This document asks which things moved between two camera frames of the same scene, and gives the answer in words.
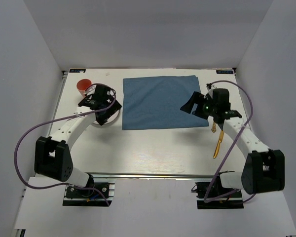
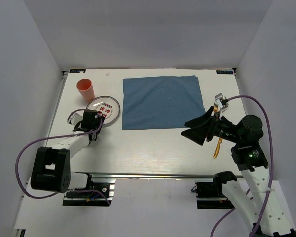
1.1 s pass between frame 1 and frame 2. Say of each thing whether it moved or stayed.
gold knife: stayed
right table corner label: stayed
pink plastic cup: stayed
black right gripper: moved
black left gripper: moved
